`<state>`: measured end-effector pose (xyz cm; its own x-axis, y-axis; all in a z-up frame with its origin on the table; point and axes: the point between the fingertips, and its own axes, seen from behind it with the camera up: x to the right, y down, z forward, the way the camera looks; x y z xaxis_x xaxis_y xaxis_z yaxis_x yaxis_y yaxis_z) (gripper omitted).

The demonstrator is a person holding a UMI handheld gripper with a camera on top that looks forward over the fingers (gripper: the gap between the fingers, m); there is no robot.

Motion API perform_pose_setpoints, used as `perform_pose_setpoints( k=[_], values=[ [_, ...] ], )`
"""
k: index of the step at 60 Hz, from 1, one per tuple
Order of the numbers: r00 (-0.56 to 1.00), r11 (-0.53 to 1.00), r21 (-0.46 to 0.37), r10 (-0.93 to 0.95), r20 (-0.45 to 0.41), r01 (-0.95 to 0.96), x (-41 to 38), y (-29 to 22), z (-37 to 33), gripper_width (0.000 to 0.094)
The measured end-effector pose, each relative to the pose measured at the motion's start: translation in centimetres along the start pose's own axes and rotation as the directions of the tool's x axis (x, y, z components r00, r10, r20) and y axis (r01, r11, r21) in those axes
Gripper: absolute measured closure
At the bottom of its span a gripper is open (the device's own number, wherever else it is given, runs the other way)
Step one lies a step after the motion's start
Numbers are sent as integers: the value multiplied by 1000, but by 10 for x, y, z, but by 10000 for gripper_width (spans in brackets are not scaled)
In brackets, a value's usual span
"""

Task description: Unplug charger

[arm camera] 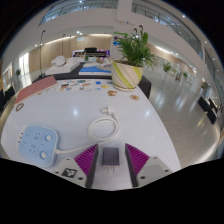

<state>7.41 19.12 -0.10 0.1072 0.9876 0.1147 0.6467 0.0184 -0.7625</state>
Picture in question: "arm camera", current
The black display platform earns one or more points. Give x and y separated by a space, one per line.
145 86

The pink flat board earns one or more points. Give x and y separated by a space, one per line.
35 88

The white architectural model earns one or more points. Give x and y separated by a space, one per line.
63 66

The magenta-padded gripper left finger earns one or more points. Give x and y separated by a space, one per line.
85 160

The grey block charger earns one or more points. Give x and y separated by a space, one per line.
110 156

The small background potted plant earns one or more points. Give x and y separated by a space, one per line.
18 72
167 67

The small white building model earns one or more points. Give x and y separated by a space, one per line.
104 63

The black chairs group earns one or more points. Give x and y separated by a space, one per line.
208 108
6 96

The ceiling lights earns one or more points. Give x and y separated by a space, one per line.
183 15

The potted plant in striped pot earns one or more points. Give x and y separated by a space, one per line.
125 78

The colourful sticker sheet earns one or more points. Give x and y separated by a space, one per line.
83 85

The light blue power strip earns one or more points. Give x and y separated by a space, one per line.
35 145

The blue map board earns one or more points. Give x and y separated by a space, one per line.
93 70

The coloured arrow direction sign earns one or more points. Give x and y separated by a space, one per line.
120 33

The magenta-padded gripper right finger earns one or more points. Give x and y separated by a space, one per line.
138 160

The small wooden disc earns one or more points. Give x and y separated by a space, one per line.
112 93
134 97

